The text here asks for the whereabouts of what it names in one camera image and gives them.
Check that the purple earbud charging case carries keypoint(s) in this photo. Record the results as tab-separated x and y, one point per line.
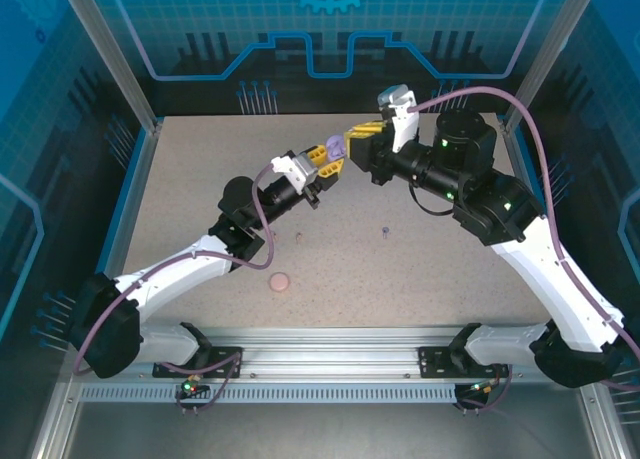
336	146

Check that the pink earbud charging case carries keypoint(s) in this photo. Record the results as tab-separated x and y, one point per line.
280	282

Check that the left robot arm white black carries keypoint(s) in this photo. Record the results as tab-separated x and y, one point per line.
175	284

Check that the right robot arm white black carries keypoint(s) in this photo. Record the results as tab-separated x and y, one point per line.
540	279

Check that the left LED connector board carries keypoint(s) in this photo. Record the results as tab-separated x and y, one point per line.
192	385

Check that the led connector board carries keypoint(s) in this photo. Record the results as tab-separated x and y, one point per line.
192	385
475	389

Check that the right LED connector board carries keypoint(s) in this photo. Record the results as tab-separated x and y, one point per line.
475	389

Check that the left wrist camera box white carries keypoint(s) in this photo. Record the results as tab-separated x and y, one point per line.
290	171

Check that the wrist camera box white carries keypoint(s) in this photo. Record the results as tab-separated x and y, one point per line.
402	124
290	171

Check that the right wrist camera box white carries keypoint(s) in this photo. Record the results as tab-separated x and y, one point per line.
402	124

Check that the right side rail blue trim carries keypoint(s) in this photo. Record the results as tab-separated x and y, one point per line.
522	179

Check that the rail blue trim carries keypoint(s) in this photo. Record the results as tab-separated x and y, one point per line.
139	179
522	179

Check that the left side rail blue trim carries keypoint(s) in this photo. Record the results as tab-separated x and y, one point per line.
139	179

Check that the aluminium mounting rail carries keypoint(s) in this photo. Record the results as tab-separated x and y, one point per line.
325	349

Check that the right aluminium frame post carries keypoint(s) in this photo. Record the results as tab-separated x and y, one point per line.
546	59

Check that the aluminium frame post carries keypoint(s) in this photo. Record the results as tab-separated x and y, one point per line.
546	59
115	59

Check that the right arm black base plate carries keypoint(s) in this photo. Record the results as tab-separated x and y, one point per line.
432	364

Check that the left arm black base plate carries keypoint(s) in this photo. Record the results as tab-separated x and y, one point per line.
165	371

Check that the left aluminium frame post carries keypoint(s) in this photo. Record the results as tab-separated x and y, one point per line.
115	59

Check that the aluminium lower frame tray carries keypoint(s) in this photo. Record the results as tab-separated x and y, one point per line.
325	434

